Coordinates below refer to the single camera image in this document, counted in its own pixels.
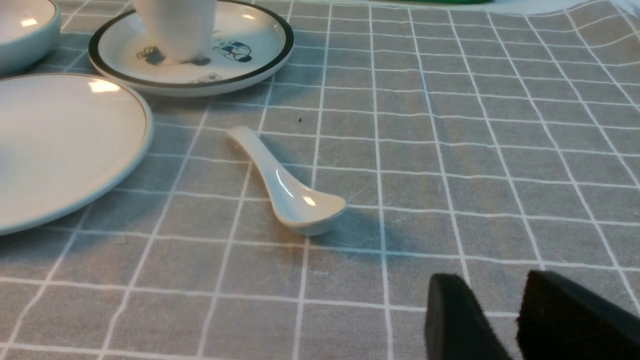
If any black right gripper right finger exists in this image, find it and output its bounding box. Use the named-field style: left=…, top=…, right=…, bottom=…
left=516, top=270, right=640, bottom=360

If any white cup with black rim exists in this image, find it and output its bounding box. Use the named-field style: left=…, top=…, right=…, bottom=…
left=132, top=0, right=218, bottom=64

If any pale blue bowl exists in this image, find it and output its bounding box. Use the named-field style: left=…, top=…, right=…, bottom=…
left=0, top=0, right=61, bottom=76

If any white ceramic spoon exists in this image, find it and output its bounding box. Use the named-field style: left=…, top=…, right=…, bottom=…
left=226, top=126, right=347, bottom=237

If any white plate with black rim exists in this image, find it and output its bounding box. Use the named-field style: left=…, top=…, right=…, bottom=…
left=88, top=0, right=295, bottom=98

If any grey checked tablecloth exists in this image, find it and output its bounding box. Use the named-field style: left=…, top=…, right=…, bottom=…
left=1, top=0, right=639, bottom=360

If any large pale blue plate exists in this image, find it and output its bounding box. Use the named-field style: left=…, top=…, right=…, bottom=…
left=0, top=73, right=154, bottom=235

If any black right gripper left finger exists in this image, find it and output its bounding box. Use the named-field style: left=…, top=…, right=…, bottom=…
left=424, top=273, right=512, bottom=360

